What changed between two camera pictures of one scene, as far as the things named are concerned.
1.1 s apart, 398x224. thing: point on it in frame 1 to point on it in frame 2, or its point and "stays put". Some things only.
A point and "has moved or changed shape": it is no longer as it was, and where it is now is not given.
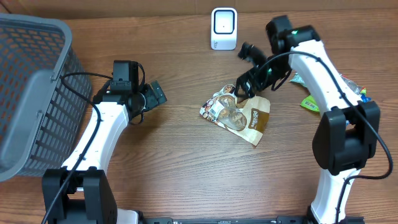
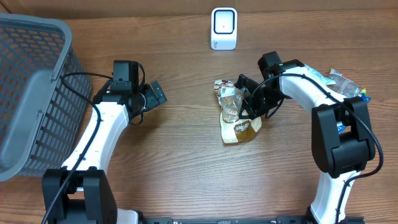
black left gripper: (152, 101) stays put
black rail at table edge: (236, 220) stays put
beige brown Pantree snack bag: (246, 119) has moved or changed shape
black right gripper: (260, 81) to (254, 109)
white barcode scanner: (224, 28) stays put
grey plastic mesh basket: (40, 118) stays put
